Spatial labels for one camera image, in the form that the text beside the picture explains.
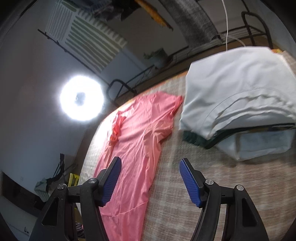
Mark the dark green folded garment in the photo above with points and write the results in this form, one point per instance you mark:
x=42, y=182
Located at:
x=220, y=135

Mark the pink t-shirt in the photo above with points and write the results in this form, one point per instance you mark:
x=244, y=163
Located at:
x=134, y=134

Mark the beige plaid blanket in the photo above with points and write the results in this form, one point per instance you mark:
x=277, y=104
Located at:
x=209, y=155

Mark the black metal clothes rack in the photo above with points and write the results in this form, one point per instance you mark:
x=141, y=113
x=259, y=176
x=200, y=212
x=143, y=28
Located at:
x=253, y=26

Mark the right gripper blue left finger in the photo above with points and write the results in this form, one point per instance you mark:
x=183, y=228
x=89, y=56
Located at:
x=107, y=181

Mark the orange hanging garment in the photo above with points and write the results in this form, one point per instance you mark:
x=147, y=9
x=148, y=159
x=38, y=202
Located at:
x=153, y=12

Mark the white folded garment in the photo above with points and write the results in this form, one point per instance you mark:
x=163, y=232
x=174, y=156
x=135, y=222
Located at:
x=238, y=88

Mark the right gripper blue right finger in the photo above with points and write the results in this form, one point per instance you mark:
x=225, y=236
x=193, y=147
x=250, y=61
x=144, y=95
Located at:
x=195, y=183

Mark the potted plant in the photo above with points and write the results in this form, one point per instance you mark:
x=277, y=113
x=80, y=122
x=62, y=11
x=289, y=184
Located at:
x=158, y=58

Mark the ring light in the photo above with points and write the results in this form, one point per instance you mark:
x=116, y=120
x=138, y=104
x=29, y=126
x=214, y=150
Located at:
x=81, y=98

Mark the grey plaid hanging garment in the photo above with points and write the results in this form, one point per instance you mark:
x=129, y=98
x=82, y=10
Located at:
x=194, y=23

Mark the green striped white towel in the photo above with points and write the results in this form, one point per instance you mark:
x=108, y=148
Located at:
x=89, y=40

